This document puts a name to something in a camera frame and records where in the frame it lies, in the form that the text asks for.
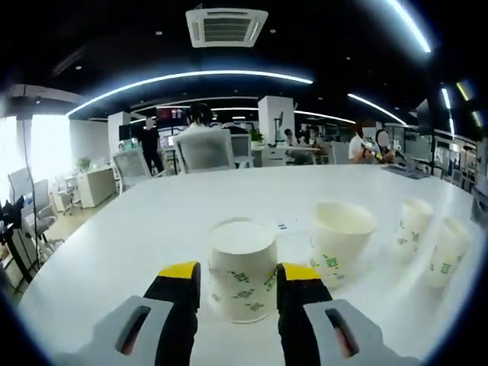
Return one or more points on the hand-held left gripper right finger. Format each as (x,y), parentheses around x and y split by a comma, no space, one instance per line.
(297,301)

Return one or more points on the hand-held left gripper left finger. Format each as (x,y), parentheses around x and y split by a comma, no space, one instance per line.
(171,305)

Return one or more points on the green-print white paper cup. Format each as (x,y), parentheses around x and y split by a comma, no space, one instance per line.
(450,251)
(244,259)
(413,228)
(335,244)

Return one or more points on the white table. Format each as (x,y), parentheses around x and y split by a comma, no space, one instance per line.
(152,221)

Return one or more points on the white low cabinet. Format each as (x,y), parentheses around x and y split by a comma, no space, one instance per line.
(95,187)

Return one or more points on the white mesh office chair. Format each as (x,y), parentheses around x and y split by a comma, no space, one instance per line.
(206,152)
(242,150)
(131,165)

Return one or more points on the green potted plant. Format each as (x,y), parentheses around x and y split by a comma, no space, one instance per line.
(256,137)
(84,164)

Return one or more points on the black tripod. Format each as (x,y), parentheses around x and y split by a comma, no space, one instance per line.
(13,213)

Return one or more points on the grey chair backrest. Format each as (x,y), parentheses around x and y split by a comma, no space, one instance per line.
(479,206)

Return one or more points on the short ceiling light strip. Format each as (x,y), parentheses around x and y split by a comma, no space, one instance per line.
(447,100)

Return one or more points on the white ceiling air conditioner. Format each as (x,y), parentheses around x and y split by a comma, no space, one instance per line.
(221,28)

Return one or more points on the long curved ceiling light strip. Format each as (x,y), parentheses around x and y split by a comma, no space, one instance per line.
(418,33)

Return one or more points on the dark red wall screen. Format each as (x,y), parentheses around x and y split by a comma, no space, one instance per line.
(171,113)

